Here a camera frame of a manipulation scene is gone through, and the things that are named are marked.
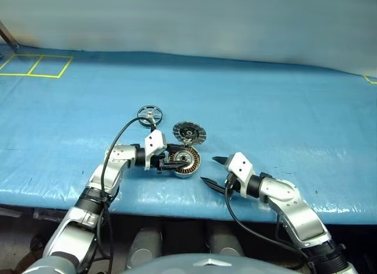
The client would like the grey metal bracket post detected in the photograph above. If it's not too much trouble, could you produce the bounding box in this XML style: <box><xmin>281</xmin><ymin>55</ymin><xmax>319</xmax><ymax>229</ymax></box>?
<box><xmin>0</xmin><ymin>19</ymin><xmax>20</xmax><ymax>49</ymax></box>

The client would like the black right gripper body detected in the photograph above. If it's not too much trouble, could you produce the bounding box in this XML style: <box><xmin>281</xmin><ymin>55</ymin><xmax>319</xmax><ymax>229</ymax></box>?
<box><xmin>223</xmin><ymin>164</ymin><xmax>240</xmax><ymax>197</ymax></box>

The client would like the round silver housing lid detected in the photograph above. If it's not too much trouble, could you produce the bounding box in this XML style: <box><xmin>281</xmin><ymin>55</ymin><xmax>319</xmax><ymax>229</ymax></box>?
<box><xmin>172</xmin><ymin>120</ymin><xmax>207</xmax><ymax>146</ymax></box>

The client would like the blue plastic table cover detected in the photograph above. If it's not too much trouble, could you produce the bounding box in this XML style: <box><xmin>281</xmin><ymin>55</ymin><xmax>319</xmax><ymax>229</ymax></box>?
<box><xmin>0</xmin><ymin>43</ymin><xmax>377</xmax><ymax>225</ymax></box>

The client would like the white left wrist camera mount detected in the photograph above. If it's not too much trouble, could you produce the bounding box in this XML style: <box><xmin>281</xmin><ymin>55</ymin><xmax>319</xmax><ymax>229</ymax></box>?
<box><xmin>143</xmin><ymin>130</ymin><xmax>167</xmax><ymax>171</ymax></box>

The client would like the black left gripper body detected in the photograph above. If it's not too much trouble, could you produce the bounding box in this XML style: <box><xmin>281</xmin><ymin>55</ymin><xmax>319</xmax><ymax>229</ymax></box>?
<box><xmin>148</xmin><ymin>151</ymin><xmax>169</xmax><ymax>174</ymax></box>

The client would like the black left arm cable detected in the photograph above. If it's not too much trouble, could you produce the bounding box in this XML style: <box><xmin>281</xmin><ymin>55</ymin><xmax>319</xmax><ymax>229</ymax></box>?
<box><xmin>98</xmin><ymin>116</ymin><xmax>157</xmax><ymax>274</ymax></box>

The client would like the grey robot torso shell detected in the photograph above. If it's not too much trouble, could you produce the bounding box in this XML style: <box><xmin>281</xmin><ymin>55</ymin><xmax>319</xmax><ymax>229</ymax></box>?
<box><xmin>120</xmin><ymin>253</ymin><xmax>305</xmax><ymax>274</ymax></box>

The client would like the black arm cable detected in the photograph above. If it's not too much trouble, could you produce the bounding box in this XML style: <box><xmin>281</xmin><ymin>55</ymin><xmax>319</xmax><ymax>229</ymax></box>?
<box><xmin>224</xmin><ymin>182</ymin><xmax>310</xmax><ymax>266</ymax></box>
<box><xmin>98</xmin><ymin>116</ymin><xmax>157</xmax><ymax>274</ymax></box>

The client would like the yellow tape double square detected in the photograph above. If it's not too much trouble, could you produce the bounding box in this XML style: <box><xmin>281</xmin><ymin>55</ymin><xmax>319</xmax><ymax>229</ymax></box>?
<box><xmin>0</xmin><ymin>53</ymin><xmax>74</xmax><ymax>79</ymax></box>

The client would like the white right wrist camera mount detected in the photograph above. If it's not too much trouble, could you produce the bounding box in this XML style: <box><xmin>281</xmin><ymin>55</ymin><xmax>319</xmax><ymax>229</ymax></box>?
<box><xmin>226</xmin><ymin>151</ymin><xmax>255</xmax><ymax>197</ymax></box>

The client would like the silver spoked rotor wheel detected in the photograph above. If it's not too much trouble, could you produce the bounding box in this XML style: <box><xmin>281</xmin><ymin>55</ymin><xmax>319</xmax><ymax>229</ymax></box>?
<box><xmin>137</xmin><ymin>105</ymin><xmax>164</xmax><ymax>129</ymax></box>

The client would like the grey rounded shape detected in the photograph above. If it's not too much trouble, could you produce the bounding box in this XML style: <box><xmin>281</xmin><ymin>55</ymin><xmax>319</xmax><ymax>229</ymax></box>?
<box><xmin>207</xmin><ymin>226</ymin><xmax>246</xmax><ymax>258</ymax></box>
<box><xmin>125</xmin><ymin>227</ymin><xmax>163</xmax><ymax>269</ymax></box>

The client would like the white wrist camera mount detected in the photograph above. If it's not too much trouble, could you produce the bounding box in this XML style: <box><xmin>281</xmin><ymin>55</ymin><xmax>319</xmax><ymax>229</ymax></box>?
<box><xmin>143</xmin><ymin>130</ymin><xmax>167</xmax><ymax>171</ymax></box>
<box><xmin>226</xmin><ymin>151</ymin><xmax>255</xmax><ymax>197</ymax></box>

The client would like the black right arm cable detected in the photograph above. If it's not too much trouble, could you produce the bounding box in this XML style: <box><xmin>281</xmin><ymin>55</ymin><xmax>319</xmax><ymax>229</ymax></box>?
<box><xmin>224</xmin><ymin>182</ymin><xmax>310</xmax><ymax>266</ymax></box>

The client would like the round motor housing with windings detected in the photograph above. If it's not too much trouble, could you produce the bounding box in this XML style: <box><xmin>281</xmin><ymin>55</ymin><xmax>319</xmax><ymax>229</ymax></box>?
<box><xmin>164</xmin><ymin>146</ymin><xmax>203</xmax><ymax>179</ymax></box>

